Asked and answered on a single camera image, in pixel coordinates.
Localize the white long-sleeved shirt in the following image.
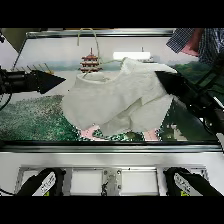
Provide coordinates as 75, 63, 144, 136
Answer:
61, 57, 180, 137

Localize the checked shirt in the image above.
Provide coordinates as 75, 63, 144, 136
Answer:
165, 28, 224, 64

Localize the silver frame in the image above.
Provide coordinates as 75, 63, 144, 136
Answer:
0, 28, 224, 197

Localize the black cable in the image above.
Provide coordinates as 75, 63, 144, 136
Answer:
0, 91, 14, 112

